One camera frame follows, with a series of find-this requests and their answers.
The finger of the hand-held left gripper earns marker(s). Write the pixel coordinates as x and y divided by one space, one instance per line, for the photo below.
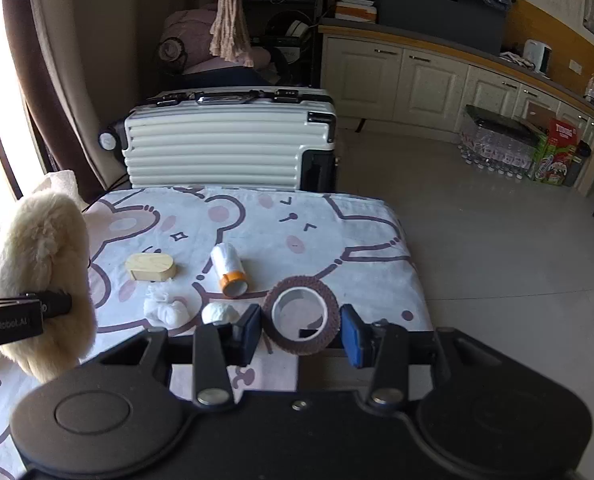
56 305

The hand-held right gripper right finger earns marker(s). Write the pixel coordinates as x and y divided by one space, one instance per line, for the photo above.
355 337

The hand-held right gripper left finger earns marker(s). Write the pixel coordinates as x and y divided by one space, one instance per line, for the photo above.
249 334

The cream fluffy plush pad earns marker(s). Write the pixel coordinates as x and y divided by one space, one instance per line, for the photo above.
42 265

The brown tape roll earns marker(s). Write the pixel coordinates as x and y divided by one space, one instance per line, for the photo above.
322 300

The oval wooden box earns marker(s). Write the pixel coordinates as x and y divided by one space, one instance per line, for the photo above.
151 266

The white tissue ball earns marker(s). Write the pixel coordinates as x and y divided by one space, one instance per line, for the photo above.
219 313

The crumpled white tissue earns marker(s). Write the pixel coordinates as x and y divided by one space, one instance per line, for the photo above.
167 307

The bear printed blanket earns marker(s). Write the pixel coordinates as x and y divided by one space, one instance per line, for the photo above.
277 240

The white ribbed suitcase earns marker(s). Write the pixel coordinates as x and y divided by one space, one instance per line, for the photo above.
217 145

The brown curtain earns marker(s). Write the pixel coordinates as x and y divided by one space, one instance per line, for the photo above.
62 85

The pack of water bottles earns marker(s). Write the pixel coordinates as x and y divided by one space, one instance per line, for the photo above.
497 145

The white cabinets with counter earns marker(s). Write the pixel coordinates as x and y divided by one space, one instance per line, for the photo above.
427 85

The green and red carton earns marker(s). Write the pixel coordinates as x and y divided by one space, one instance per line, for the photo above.
557 157

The cardboard box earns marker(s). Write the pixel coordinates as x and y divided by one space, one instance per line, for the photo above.
539 119

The pink bedding pile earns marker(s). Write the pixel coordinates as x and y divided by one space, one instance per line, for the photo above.
192 35

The beige tasselled scarf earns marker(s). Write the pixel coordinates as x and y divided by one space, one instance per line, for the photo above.
229 15

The black shelf rack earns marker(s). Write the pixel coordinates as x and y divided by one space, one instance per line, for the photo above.
287 15

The white electric kettle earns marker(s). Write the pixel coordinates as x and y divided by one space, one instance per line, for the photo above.
537 56

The grey storage box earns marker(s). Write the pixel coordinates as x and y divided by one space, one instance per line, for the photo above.
437 10

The clear plastic bottle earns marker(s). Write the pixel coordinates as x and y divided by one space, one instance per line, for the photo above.
592 87

